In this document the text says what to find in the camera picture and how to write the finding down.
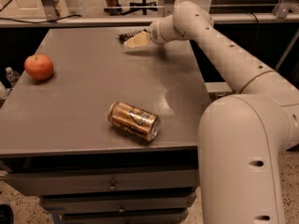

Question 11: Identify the grey metal rail frame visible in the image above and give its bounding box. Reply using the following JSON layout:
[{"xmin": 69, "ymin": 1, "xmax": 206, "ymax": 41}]
[{"xmin": 0, "ymin": 0, "xmax": 299, "ymax": 27}]

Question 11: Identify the grey drawer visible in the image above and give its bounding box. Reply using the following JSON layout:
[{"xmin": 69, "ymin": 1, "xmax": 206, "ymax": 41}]
[
  {"xmin": 63, "ymin": 208, "xmax": 188, "ymax": 224},
  {"xmin": 42, "ymin": 191, "xmax": 196, "ymax": 214},
  {"xmin": 4, "ymin": 168, "xmax": 199, "ymax": 196}
]

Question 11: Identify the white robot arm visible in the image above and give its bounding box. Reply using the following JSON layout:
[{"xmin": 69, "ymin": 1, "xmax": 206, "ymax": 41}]
[{"xmin": 124, "ymin": 2, "xmax": 299, "ymax": 224}]

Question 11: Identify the black shoe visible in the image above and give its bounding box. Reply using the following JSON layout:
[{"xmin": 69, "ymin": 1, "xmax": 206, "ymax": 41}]
[{"xmin": 0, "ymin": 204, "xmax": 13, "ymax": 224}]

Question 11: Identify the top grey drawer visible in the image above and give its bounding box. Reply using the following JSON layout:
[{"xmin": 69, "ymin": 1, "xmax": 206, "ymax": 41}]
[{"xmin": 4, "ymin": 168, "xmax": 199, "ymax": 196}]

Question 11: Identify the person leg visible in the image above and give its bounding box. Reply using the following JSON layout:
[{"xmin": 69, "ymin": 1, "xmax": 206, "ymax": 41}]
[{"xmin": 104, "ymin": 0, "xmax": 121, "ymax": 16}]

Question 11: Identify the clear plastic water bottle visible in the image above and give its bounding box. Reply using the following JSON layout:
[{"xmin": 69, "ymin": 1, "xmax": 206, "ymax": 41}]
[{"xmin": 6, "ymin": 67, "xmax": 21, "ymax": 87}]

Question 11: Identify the orange soda can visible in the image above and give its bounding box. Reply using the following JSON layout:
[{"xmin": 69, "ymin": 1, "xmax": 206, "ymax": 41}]
[{"xmin": 107, "ymin": 102, "xmax": 161, "ymax": 141}]

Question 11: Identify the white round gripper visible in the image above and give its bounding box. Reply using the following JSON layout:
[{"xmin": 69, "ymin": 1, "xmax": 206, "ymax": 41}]
[{"xmin": 123, "ymin": 16, "xmax": 177, "ymax": 49}]

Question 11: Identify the red apple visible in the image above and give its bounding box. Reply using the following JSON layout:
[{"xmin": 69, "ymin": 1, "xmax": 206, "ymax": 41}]
[{"xmin": 24, "ymin": 54, "xmax": 54, "ymax": 81}]

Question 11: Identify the grey drawer cabinet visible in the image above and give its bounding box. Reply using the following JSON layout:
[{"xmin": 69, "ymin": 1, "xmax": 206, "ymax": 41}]
[{"xmin": 0, "ymin": 25, "xmax": 213, "ymax": 224}]

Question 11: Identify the bottom grey drawer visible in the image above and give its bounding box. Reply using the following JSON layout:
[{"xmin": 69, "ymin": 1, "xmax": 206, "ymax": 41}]
[{"xmin": 63, "ymin": 208, "xmax": 188, "ymax": 224}]

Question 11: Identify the black office chair base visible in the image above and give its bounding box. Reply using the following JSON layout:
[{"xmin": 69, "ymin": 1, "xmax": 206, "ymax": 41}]
[{"xmin": 122, "ymin": 0, "xmax": 158, "ymax": 16}]

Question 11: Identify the middle grey drawer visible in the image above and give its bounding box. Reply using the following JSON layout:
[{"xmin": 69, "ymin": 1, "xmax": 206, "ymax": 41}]
[{"xmin": 42, "ymin": 191, "xmax": 196, "ymax": 214}]

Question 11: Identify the grey wall power strip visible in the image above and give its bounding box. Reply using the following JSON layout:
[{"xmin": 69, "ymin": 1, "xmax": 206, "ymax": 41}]
[{"xmin": 205, "ymin": 82, "xmax": 234, "ymax": 101}]

